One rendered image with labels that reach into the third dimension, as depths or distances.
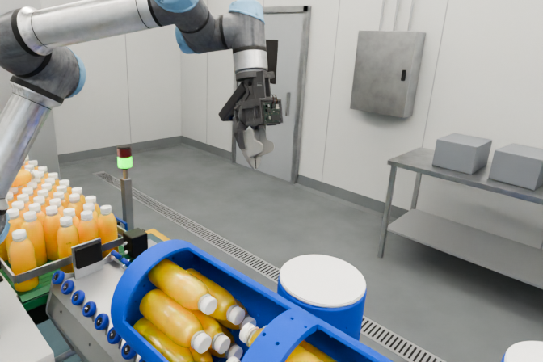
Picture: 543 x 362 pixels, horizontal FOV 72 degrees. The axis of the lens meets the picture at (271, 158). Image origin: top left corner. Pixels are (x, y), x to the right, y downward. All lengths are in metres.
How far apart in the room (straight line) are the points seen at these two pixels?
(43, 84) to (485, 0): 3.52
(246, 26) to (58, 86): 0.47
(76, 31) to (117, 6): 0.10
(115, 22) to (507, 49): 3.41
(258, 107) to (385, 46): 3.21
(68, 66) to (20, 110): 0.14
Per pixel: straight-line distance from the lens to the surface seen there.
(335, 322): 1.21
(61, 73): 1.02
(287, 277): 1.26
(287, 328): 0.78
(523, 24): 3.83
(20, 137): 1.03
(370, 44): 4.02
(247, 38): 0.83
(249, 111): 0.82
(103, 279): 1.50
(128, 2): 0.80
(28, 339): 0.97
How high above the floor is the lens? 1.74
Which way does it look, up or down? 17 degrees down
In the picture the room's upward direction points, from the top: 3 degrees clockwise
